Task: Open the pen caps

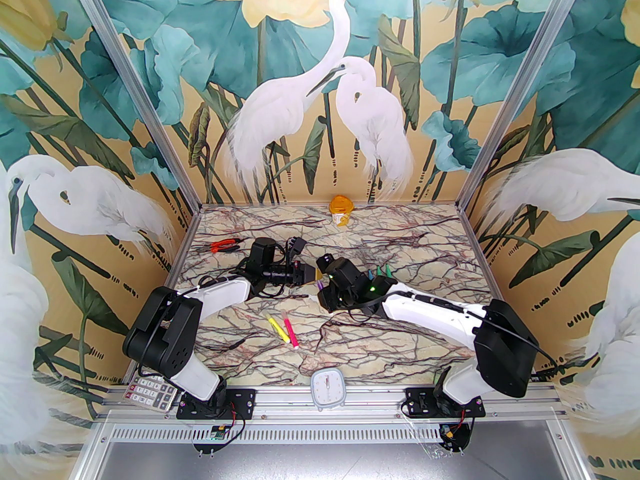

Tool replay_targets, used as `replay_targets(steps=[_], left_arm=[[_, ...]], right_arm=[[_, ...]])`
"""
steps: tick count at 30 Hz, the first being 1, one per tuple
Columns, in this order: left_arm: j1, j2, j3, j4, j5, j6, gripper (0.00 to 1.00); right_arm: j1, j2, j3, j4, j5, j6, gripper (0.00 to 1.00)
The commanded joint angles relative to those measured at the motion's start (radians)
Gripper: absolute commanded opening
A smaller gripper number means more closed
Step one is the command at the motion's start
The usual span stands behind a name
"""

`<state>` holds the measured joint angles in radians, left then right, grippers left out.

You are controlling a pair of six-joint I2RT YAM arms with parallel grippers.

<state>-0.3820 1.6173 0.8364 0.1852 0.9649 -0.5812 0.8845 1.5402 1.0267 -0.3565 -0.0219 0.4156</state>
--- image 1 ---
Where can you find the purple marker pen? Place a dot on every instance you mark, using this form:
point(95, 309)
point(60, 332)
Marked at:
point(318, 284)

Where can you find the pink marker pen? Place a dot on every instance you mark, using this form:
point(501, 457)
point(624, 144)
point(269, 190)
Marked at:
point(291, 332)

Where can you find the yellow highlighter pen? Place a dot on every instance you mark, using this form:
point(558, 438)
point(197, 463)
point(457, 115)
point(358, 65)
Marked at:
point(277, 328)

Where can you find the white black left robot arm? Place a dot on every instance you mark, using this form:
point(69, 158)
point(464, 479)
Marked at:
point(220, 295)

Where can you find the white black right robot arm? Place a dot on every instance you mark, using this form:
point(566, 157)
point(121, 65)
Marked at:
point(435, 313)

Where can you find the yellow lidded plastic cup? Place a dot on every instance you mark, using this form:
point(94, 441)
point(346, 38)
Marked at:
point(341, 208)

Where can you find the white square kitchen timer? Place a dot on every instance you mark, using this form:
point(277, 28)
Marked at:
point(327, 388)

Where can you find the grey perforated metal panel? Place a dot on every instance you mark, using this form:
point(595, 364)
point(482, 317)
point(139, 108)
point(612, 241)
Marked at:
point(325, 450)

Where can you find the grey desk calculator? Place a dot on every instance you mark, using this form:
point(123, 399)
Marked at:
point(150, 395)

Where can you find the aluminium table frame rail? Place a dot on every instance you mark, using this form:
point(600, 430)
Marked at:
point(280, 398)

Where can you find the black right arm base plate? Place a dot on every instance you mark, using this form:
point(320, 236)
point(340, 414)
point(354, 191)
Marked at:
point(420, 400)

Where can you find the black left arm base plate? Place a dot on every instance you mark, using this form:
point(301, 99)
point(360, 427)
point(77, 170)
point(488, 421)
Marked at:
point(240, 400)

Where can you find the aluminium frame post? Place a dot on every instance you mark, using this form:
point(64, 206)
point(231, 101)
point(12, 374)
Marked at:
point(132, 78)
point(522, 78)

